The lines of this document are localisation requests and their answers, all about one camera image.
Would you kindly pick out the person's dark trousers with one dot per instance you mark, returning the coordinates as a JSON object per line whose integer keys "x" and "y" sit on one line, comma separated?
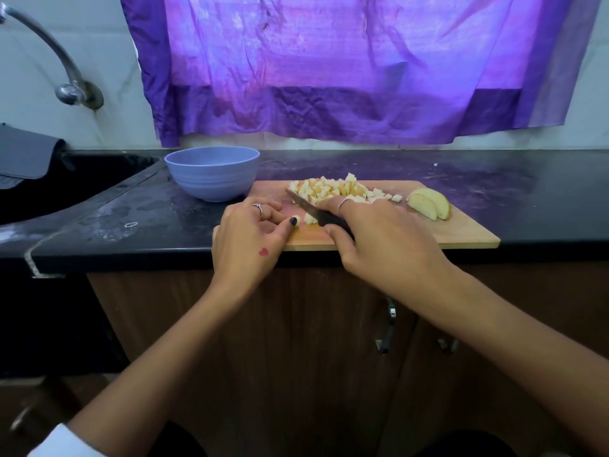
{"x": 466, "y": 444}

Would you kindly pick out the grey cloth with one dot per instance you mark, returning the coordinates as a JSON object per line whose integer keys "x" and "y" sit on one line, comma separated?
{"x": 27, "y": 152}

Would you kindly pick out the potato slice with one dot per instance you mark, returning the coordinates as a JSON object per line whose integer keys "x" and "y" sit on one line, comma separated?
{"x": 430, "y": 202}

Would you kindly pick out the blue bowl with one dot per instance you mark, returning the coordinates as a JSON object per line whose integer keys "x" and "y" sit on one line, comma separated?
{"x": 211, "y": 173}

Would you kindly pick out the person's left forearm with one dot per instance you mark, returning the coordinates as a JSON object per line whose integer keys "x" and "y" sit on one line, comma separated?
{"x": 157, "y": 376}

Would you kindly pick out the metal faucet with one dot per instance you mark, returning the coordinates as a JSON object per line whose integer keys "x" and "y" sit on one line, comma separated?
{"x": 76, "y": 90}

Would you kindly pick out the person's right hand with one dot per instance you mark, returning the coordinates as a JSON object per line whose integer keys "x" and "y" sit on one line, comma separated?
{"x": 390, "y": 244}

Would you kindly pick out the dark sink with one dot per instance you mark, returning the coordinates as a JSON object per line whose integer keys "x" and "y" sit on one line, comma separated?
{"x": 67, "y": 185}

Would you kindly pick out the wooden cutting board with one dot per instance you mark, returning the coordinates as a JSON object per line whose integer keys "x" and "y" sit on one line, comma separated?
{"x": 466, "y": 228}

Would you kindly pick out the person's left hand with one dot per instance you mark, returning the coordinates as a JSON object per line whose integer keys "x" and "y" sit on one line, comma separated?
{"x": 247, "y": 250}

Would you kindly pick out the person's right forearm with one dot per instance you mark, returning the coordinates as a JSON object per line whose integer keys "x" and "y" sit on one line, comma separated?
{"x": 528, "y": 352}

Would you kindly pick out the purple cloth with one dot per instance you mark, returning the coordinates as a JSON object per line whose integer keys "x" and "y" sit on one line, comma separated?
{"x": 352, "y": 62}

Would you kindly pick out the pile of diced potato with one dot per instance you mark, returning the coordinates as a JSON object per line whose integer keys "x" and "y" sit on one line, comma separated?
{"x": 338, "y": 189}

